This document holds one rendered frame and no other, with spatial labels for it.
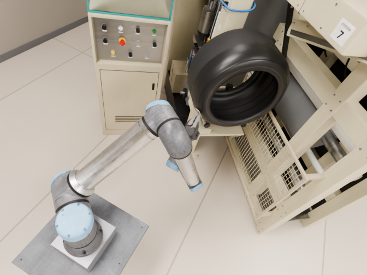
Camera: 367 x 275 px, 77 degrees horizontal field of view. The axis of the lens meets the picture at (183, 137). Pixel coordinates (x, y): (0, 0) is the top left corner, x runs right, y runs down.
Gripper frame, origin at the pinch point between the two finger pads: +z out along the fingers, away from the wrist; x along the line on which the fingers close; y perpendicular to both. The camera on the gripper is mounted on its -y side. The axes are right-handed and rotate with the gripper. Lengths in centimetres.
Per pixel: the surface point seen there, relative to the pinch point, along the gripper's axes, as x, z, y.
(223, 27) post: -8, 56, -8
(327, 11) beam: 48, 60, -22
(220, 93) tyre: -8.4, 27.1, 26.8
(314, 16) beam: 43, 61, -17
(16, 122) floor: -187, -77, -5
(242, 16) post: 0, 65, -8
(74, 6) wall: -305, 91, 35
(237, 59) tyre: 18.2, 30.2, -20.3
